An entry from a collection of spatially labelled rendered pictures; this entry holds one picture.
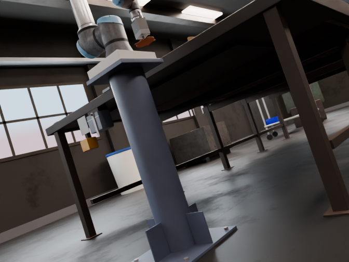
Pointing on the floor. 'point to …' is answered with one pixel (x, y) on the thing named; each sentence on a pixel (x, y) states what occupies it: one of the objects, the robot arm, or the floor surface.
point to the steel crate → (199, 144)
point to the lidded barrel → (124, 169)
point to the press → (314, 100)
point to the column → (157, 169)
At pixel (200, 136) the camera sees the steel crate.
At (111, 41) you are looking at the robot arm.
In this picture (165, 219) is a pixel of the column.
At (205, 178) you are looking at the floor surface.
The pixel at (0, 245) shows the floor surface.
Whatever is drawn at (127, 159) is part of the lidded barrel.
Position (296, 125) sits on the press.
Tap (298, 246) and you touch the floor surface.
